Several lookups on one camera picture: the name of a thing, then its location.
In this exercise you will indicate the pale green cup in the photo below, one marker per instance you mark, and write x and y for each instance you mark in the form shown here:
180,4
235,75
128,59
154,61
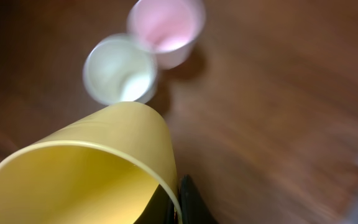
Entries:
120,69

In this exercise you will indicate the pink cup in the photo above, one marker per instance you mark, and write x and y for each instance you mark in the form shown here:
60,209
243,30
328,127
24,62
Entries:
167,29

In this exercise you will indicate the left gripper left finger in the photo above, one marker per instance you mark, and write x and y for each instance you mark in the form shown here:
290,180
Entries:
159,210

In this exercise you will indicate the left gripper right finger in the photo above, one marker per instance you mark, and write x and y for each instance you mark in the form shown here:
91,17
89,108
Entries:
194,209

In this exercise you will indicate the yellow cup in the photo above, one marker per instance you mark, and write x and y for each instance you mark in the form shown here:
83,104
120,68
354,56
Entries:
104,168

